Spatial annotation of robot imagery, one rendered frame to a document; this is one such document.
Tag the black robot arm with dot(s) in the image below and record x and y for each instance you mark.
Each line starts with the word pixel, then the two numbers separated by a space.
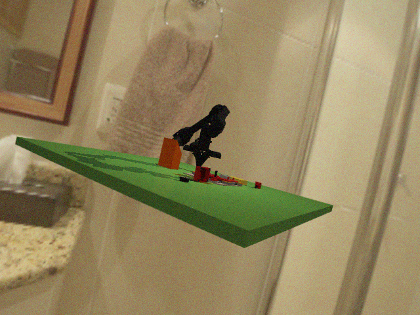
pixel 216 118

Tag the yellow rectangular block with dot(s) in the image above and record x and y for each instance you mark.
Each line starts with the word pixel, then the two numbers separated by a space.
pixel 239 180

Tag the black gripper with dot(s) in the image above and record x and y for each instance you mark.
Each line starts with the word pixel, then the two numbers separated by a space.
pixel 200 159

